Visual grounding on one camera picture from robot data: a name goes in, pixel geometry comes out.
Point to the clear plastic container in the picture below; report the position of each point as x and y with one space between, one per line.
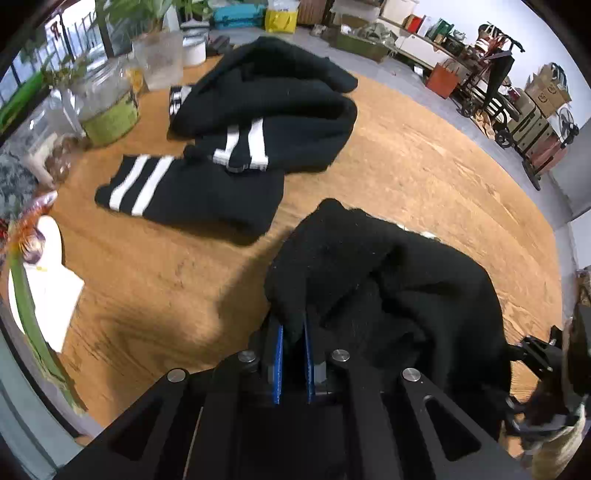
159 60

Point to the orange bin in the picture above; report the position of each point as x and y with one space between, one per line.
443 81

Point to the glass jar with green label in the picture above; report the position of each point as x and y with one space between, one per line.
108 108

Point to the white paper sheet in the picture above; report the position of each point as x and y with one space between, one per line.
48 295

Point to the orange flower plant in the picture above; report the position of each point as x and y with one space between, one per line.
27 300

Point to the white low cabinet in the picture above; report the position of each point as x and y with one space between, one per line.
425 48

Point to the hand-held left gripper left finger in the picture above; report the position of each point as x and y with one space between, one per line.
277 364

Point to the yellow bag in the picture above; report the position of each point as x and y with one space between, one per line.
280 21

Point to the plain black sweater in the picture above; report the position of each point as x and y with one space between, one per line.
397 295

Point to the grey camouflage cloth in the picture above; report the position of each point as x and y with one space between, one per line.
16 184

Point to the black iron cart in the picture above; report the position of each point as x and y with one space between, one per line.
496 78

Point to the small white paper tag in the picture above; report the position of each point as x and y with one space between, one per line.
427 234

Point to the crumpled black white-striped sweater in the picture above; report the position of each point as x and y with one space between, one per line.
277 97

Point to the white round pot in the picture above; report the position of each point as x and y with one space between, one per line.
195 50

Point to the person's right forearm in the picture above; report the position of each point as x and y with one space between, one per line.
561 450

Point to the folded black white-striped sweater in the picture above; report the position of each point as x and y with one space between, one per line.
203 194

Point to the green crate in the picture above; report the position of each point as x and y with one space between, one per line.
362 46

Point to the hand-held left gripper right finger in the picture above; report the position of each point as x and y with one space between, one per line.
308 364

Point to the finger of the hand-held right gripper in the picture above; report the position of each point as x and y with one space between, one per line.
535 353

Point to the cardboard box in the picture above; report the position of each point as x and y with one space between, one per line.
549 90

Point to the green leafy plant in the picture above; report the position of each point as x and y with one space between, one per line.
138 9

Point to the teal case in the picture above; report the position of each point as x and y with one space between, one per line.
238 16

